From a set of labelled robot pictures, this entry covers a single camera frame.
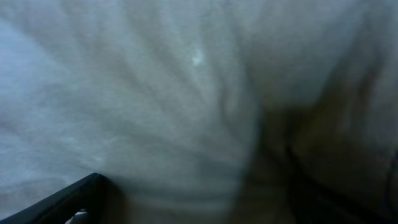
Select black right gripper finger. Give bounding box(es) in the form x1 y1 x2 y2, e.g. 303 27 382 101
1 173 108 224

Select grey shorts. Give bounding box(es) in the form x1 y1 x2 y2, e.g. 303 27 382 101
1 0 397 223

